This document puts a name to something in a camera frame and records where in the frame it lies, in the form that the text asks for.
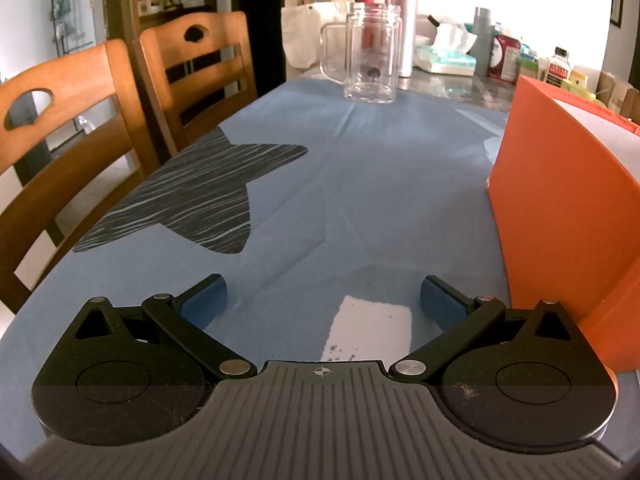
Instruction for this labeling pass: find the brown bottle with white label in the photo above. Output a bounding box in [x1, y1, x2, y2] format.
[545, 47, 572, 88]

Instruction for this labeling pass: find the white paper piece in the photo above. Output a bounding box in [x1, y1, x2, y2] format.
[320, 296, 413, 362]

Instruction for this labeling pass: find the red-label jar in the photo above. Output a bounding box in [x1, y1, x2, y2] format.
[492, 35, 522, 83]

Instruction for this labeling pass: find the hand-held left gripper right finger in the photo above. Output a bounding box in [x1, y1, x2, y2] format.
[387, 275, 582, 383]

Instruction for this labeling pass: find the brown cardboard carton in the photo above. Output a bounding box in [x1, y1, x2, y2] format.
[597, 72, 640, 121]

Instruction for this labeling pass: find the clear glass mug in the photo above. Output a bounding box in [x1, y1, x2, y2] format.
[320, 2, 403, 104]

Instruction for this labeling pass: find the grey bottle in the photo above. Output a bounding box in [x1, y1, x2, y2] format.
[472, 7, 496, 77]

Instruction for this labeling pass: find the blue star-print tablecloth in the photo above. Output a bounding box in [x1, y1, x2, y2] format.
[0, 77, 640, 466]

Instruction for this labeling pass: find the yellow small box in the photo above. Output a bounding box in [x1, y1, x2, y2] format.
[562, 70, 598, 98]

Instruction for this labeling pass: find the white tote bag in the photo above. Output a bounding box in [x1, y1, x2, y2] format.
[281, 2, 351, 70]

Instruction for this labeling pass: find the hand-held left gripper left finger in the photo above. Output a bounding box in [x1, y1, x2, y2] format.
[74, 274, 258, 380]

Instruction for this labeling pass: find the wooden chair with oval hole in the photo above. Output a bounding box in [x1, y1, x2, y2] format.
[139, 11, 258, 158]
[0, 39, 161, 313]

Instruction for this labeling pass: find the wet wipes pack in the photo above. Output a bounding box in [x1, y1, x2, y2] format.
[414, 44, 478, 77]

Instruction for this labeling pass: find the pink metal thermos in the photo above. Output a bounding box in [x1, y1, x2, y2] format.
[385, 0, 420, 78]

